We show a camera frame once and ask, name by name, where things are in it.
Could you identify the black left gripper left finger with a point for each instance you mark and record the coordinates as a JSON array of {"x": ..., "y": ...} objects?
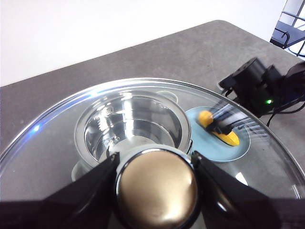
[{"x": 71, "y": 207}]

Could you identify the yellow corn cob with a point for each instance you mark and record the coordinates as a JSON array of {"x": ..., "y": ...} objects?
[{"x": 230, "y": 139}]

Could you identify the glass lid with golden knob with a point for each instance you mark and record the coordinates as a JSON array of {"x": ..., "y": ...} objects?
[{"x": 59, "y": 133}]

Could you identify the pale green electric steamer pot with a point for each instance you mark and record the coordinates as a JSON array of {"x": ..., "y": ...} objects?
[{"x": 133, "y": 124}]

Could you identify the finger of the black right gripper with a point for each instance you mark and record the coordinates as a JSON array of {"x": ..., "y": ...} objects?
[
  {"x": 225, "y": 130},
  {"x": 211, "y": 125}
]

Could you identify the light blue round plate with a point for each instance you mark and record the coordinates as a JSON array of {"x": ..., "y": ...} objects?
[{"x": 205, "y": 148}]

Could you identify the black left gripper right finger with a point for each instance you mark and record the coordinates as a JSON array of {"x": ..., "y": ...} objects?
[{"x": 238, "y": 207}]

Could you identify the black metal rack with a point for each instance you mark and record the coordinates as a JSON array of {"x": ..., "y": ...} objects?
[{"x": 289, "y": 33}]

